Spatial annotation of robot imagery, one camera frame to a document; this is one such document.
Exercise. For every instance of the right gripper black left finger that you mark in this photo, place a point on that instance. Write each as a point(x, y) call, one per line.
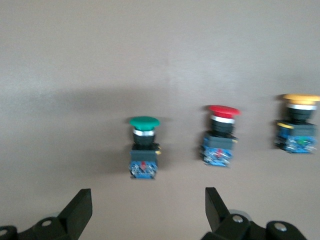
point(72, 217)

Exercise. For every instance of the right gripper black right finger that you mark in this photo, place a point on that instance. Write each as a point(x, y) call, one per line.
point(220, 220)

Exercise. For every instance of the green mushroom push button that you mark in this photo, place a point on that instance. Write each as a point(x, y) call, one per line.
point(144, 122)

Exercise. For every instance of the red mushroom push button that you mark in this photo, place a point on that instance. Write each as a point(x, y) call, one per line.
point(223, 111)

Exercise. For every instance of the yellow mushroom push button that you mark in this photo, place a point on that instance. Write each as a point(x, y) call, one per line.
point(300, 98)

